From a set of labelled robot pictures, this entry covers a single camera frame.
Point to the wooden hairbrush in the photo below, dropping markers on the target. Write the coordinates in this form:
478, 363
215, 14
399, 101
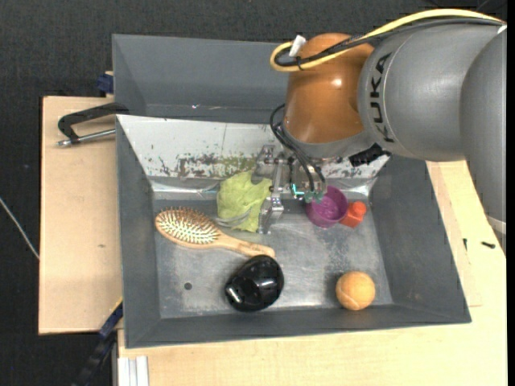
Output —
187, 227

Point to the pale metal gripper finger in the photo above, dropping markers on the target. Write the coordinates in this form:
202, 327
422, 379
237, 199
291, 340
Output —
274, 214
269, 181

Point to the grey metal bin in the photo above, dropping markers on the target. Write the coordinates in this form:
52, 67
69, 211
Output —
322, 255

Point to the glossy black rounded object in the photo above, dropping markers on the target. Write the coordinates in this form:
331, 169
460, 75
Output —
255, 286

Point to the small orange-red bottle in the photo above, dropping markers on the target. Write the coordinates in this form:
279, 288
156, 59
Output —
354, 214

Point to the purple plastic cup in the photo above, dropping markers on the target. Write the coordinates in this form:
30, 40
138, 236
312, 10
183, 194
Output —
326, 211

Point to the orange ball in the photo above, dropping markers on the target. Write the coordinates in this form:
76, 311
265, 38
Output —
355, 291

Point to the black cylinder on white bracket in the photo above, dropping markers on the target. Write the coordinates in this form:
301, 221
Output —
367, 156

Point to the light green cloth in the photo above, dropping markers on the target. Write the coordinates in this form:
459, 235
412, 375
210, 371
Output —
239, 197

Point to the small black screw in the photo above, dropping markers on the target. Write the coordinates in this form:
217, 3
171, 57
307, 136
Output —
489, 245

